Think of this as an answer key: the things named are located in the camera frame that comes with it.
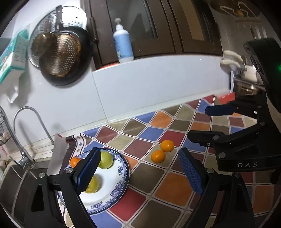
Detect medium orange mandarin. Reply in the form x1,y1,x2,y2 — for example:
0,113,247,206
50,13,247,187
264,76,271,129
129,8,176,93
70,157,80,168

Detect yellow green apple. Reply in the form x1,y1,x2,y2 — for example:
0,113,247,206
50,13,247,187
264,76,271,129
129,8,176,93
85,175,99,193

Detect bright green apple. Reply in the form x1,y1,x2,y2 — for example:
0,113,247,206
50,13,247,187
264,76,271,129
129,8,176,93
99,150,113,169

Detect small orange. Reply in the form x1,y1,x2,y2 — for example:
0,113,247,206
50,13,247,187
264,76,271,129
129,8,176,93
160,140,174,152
151,150,166,163

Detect chrome kitchen faucet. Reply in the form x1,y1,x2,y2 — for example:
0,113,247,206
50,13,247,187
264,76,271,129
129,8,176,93
0,107,36,169

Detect steel pots on rack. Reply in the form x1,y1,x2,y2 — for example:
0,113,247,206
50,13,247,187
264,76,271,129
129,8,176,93
233,78,266,97

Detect blue white porcelain plate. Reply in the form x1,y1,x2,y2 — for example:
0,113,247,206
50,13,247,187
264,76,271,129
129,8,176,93
57,148,130,216

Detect stainless steel sink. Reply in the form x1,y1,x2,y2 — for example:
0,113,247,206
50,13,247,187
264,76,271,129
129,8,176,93
1,162,49,227

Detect colourful diamond pattern mat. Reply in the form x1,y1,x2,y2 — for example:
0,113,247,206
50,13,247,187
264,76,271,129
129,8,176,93
57,94,275,228

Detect thin gooseneck water tap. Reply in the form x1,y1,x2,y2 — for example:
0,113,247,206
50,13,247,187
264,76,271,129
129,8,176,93
12,106,54,146

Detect dark wooden cabinet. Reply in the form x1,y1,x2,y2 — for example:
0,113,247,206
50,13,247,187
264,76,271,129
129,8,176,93
81,0,222,69

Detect black frying pan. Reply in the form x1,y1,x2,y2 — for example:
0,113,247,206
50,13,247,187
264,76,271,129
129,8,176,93
37,6,92,86

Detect white blue pump bottle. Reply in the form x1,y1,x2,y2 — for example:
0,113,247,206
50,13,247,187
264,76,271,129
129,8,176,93
113,18,134,63

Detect green tissue paper pack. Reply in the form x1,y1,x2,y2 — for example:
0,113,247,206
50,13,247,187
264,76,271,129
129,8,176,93
1,28,29,84

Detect small brass ladle pot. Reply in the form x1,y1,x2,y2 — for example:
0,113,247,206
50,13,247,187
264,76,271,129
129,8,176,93
31,32,57,57

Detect steel steamer plate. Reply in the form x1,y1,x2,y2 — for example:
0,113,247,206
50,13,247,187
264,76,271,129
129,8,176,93
27,5,87,68

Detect white handled pot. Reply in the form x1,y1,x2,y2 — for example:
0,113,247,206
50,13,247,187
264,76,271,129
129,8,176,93
220,50,257,83

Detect wire sink basket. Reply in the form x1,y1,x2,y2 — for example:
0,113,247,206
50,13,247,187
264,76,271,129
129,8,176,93
0,115,11,145

